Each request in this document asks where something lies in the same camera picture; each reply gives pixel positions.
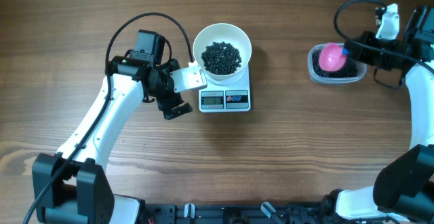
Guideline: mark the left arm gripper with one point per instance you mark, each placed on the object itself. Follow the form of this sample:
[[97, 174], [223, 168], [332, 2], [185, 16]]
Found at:
[[171, 101]]

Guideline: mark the white digital kitchen scale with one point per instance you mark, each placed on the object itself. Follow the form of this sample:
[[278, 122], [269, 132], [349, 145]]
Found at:
[[226, 95]]

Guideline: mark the black beans in bowl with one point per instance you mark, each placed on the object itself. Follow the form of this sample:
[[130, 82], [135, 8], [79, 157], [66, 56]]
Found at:
[[221, 58]]

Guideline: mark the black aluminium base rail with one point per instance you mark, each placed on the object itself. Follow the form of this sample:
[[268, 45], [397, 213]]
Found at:
[[241, 214]]

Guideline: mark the pink scoop with blue handle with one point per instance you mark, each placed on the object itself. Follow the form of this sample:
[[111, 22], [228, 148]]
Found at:
[[333, 57]]

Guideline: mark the white bowl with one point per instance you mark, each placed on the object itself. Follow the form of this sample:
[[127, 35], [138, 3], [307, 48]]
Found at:
[[222, 32]]

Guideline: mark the clear plastic container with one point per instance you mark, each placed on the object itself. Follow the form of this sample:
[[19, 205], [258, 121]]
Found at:
[[316, 78]]

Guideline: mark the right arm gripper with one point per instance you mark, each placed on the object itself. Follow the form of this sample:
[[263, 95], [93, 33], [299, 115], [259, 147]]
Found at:
[[359, 53]]

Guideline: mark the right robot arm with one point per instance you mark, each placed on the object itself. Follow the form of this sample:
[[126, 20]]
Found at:
[[403, 191]]

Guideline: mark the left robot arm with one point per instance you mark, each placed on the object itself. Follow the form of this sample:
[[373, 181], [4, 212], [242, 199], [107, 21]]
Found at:
[[71, 186]]

